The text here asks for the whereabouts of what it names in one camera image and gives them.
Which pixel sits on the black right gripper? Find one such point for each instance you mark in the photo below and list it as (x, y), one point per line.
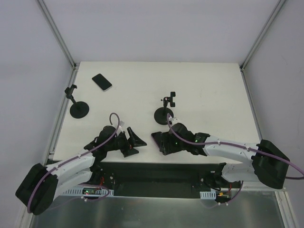
(163, 144)

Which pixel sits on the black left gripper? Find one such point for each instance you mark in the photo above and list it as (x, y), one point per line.
(128, 146)

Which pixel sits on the black smartphone purple edge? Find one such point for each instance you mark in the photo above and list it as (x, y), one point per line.
(156, 139)

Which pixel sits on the black phone stand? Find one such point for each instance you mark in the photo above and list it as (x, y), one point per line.
(160, 115)
(79, 109)

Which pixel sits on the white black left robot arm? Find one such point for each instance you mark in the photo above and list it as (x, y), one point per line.
(43, 184)

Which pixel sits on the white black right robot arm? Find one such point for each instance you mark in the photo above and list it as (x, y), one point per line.
(262, 162)

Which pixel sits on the black smartphone silver edge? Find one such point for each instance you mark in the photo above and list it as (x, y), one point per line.
(102, 82)

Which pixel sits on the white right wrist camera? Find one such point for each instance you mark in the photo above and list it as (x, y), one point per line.
(173, 120)

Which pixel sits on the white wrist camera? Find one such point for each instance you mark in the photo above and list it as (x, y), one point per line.
(121, 127)
(173, 120)

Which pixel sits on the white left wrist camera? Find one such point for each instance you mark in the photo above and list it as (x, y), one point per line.
(121, 127)

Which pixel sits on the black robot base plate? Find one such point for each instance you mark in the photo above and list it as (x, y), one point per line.
(159, 180)

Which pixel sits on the white cable duct left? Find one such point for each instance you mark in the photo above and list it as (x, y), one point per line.
(87, 191)

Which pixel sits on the white cable duct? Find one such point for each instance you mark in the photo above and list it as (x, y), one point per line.
(87, 191)
(208, 195)

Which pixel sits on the white cable duct right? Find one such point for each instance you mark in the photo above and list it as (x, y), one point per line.
(208, 195)

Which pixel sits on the aluminium frame post left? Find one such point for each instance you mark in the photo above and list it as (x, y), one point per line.
(54, 29)

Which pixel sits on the aluminium frame post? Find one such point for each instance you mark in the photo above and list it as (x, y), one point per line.
(263, 32)
(54, 29)

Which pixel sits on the aluminium frame post right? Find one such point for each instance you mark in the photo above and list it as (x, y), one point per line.
(263, 32)

